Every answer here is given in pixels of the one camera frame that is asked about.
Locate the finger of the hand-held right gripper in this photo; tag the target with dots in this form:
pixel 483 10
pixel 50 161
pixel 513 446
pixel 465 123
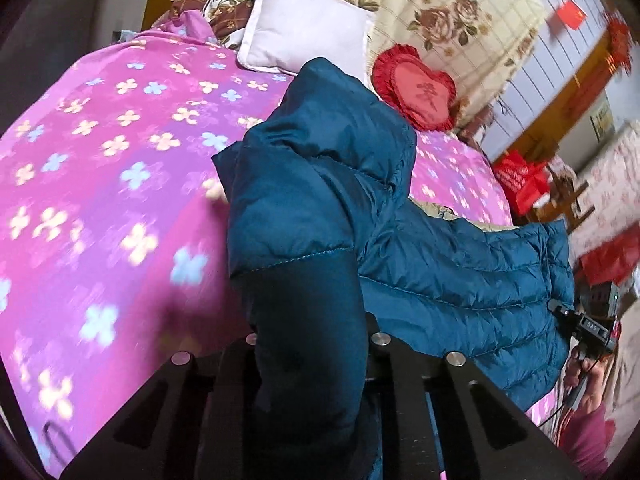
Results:
pixel 559 308

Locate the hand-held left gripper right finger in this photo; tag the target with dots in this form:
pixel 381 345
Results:
pixel 397 377

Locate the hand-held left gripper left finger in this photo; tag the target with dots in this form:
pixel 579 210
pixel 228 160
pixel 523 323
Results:
pixel 235 377

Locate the blue puffer jacket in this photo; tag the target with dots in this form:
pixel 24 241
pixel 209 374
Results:
pixel 310 185

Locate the person's right forearm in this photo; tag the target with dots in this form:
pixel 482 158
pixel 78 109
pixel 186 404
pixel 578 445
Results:
pixel 590 435

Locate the person's right hand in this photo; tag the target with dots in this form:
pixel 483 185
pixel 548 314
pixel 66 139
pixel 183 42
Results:
pixel 582 385

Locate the red cloth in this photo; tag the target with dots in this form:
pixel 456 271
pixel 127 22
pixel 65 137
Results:
pixel 610 260

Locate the wooden chair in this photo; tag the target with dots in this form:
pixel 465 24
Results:
pixel 570 200

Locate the red shopping bag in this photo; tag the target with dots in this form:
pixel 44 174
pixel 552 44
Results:
pixel 520 180

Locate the pale floral cloth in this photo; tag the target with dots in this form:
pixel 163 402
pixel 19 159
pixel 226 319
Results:
pixel 615 185

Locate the pink floral bed sheet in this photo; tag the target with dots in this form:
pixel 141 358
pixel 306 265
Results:
pixel 100 160

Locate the red heart-shaped pillow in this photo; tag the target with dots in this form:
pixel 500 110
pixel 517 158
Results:
pixel 420 90

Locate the red hanging ornament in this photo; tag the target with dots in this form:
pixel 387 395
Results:
pixel 619 40

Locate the red paper envelope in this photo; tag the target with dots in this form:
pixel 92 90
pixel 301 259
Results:
pixel 570 14

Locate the cream floral blanket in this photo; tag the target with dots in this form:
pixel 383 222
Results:
pixel 450 10

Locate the white pillow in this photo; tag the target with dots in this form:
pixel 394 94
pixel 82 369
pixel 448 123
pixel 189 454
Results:
pixel 305 25

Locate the brown floral pillow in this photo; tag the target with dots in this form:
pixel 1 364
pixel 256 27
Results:
pixel 225 5

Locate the small wall picture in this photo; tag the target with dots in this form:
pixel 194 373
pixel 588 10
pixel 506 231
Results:
pixel 602 122

